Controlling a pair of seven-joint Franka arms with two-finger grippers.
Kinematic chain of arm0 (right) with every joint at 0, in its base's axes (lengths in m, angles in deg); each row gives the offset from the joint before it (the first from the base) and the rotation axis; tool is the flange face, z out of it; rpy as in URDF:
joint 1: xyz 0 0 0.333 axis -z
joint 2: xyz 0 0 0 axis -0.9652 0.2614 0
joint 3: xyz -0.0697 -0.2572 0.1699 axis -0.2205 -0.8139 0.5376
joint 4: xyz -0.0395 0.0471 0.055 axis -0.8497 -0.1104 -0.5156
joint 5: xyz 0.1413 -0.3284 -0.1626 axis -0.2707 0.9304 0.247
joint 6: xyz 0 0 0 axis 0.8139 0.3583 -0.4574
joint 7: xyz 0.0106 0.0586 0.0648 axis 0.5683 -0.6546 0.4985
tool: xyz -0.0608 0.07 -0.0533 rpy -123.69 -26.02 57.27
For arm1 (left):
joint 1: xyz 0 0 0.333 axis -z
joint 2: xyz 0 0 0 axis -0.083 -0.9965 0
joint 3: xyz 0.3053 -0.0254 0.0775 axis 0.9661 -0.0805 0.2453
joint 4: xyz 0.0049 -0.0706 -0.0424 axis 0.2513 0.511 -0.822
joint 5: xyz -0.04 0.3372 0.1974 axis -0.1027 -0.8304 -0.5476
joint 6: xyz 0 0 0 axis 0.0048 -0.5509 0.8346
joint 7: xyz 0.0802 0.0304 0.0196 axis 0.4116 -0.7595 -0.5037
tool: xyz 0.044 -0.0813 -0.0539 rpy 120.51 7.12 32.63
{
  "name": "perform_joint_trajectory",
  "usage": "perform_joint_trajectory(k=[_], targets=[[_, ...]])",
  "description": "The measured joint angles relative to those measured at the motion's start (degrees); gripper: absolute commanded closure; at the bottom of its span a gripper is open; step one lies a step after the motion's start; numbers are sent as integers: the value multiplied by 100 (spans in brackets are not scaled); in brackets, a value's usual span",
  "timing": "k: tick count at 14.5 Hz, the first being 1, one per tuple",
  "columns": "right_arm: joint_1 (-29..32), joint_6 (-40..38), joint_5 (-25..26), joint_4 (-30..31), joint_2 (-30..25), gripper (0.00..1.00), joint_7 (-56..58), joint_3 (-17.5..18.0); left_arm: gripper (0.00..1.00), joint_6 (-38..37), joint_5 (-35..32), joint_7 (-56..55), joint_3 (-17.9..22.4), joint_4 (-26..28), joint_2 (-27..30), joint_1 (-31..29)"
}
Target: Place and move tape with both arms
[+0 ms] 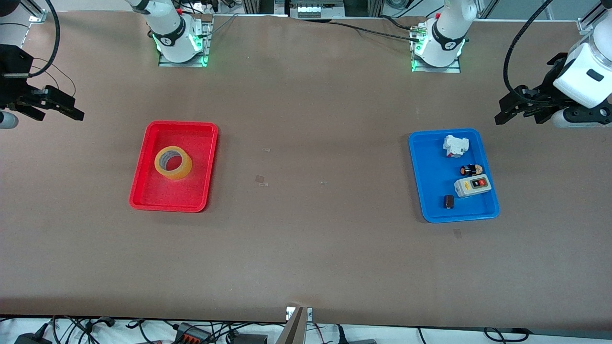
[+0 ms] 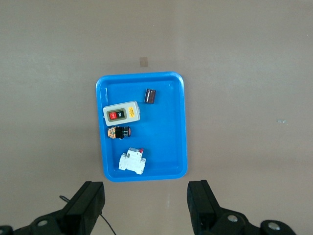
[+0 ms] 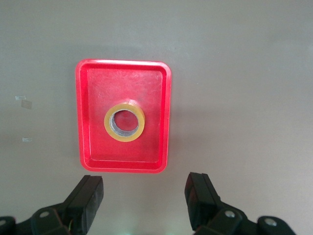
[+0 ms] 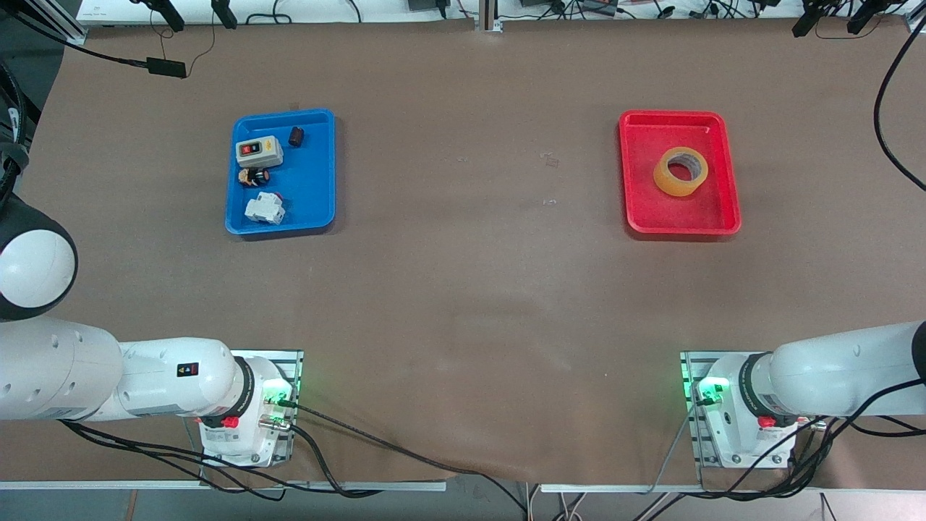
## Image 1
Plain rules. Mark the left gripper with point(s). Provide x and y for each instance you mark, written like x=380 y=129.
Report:
x=551 y=82

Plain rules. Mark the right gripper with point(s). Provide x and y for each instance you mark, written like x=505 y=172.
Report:
x=10 y=81

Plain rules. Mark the yellow tape roll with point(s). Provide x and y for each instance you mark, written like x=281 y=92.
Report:
x=184 y=169

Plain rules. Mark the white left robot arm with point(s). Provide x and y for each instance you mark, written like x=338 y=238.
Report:
x=449 y=28

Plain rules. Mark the clear tape scrap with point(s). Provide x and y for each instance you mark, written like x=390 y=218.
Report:
x=260 y=179

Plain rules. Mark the white circuit breaker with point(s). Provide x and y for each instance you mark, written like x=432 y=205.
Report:
x=455 y=145

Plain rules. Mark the black orange push button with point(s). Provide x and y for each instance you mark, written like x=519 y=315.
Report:
x=471 y=169

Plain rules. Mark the blue plastic tray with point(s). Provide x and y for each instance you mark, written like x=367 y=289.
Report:
x=432 y=181

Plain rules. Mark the small black cylinder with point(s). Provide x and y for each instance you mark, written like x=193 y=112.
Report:
x=448 y=201

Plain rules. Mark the red plastic tray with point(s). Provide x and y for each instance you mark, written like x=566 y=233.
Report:
x=201 y=162

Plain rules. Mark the black power adapter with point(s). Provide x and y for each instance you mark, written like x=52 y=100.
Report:
x=31 y=338

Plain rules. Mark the white socket strip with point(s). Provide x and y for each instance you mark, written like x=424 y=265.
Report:
x=308 y=9

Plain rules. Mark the orange power strip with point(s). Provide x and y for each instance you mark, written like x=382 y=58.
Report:
x=191 y=334

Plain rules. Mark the grey two-button switch box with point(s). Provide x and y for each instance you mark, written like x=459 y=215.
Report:
x=471 y=186

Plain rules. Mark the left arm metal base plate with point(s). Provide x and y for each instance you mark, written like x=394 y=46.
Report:
x=430 y=69

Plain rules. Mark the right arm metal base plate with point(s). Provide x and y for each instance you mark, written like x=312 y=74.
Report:
x=206 y=28

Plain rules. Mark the aluminium frame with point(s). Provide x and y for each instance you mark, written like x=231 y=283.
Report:
x=282 y=7

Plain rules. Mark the aluminium post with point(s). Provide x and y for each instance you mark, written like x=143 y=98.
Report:
x=292 y=329

